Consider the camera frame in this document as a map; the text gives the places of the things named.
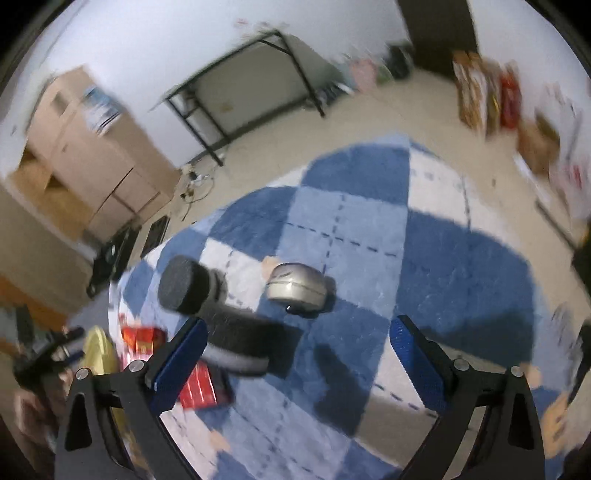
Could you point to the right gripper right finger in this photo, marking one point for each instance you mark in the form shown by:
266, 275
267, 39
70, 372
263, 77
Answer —
509, 442

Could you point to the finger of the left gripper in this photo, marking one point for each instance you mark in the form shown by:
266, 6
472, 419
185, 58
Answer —
66, 342

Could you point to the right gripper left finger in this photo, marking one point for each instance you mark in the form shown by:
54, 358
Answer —
89, 445

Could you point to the red orange cigarette pack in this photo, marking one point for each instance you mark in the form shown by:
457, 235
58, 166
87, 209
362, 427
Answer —
140, 342

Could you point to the red cigarette box front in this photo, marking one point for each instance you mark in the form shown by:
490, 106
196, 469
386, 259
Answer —
207, 387

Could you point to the black foam cylinder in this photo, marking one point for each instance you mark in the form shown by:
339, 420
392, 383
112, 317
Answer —
247, 345
185, 286

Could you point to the silver round tin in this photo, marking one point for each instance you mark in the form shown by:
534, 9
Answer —
301, 289

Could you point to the yellow plastic basin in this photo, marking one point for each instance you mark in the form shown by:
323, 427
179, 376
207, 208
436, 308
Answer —
101, 359

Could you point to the black open case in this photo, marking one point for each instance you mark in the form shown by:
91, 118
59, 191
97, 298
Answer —
111, 260

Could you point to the black foam tray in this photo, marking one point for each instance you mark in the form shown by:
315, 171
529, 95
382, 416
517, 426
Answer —
155, 235

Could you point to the wooden wardrobe cabinet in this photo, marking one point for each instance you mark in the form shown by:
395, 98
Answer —
82, 183

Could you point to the bag hanging on wardrobe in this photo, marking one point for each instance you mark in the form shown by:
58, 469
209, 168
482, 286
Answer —
100, 110

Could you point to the blue white checkered rug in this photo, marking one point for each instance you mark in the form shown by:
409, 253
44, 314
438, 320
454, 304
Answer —
397, 231

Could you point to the brown cardboard box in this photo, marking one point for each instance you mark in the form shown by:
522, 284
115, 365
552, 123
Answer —
538, 144

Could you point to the black folding table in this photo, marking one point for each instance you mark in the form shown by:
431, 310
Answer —
255, 82

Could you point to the red fire extinguisher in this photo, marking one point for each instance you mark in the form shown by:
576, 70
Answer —
511, 96

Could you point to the printed cardboard box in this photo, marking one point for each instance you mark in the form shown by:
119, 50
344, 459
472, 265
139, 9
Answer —
479, 92

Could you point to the pink shopping bag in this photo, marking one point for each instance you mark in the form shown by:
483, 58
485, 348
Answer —
364, 74

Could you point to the dark brown door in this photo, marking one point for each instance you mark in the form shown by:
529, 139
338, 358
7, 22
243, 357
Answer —
438, 28

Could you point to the power strip with cables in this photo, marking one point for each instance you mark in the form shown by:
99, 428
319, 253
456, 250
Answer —
196, 186

